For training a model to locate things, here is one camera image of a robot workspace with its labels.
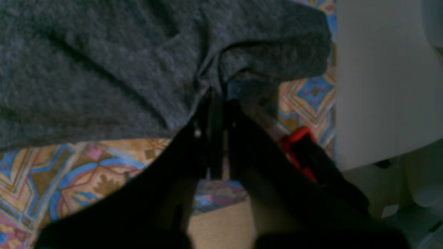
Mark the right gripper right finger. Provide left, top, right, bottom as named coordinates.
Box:
left=225, top=101, right=410, bottom=249

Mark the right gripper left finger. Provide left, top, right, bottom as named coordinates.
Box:
left=35, top=97, right=223, bottom=249

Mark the grey t-shirt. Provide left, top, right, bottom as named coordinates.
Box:
left=0, top=0, right=331, bottom=151

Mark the red clamp bottom right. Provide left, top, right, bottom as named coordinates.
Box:
left=280, top=126, right=317, bottom=182

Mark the patterned tablecloth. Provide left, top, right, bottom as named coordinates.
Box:
left=1, top=0, right=338, bottom=249

